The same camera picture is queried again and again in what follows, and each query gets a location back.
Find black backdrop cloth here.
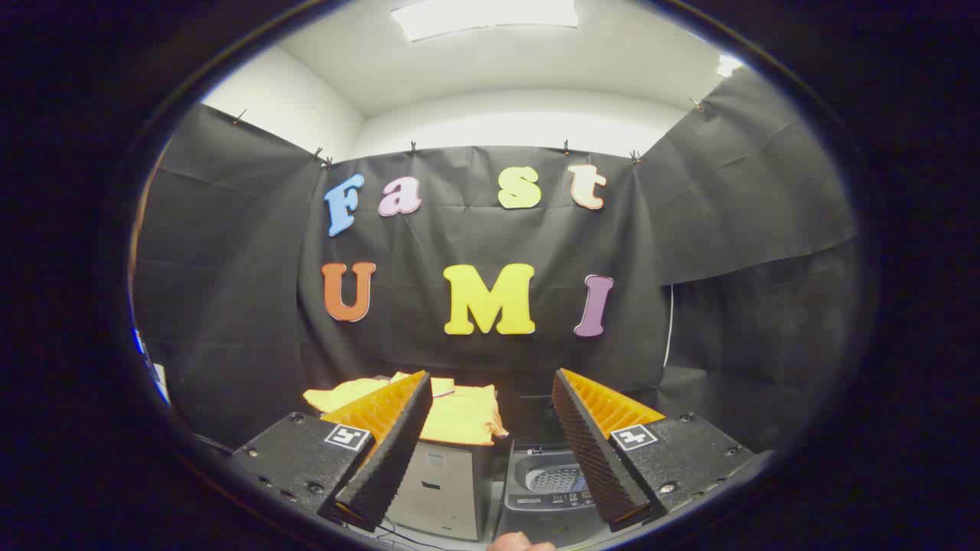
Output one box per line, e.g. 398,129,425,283
130,65,862,460

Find grey cabinet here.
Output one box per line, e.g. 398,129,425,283
383,440,487,543

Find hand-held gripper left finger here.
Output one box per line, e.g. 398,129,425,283
230,370,433,533

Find orange polo shirt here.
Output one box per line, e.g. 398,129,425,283
302,372,510,447

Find dark washing machine lid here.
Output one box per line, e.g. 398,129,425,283
499,392,564,446

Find large ceiling light panel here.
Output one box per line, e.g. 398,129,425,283
390,0,580,43

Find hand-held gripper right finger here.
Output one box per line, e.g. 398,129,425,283
551,368,774,533

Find grey washing machine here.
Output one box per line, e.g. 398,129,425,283
494,440,613,548

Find black cable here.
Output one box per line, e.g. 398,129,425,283
379,519,460,550

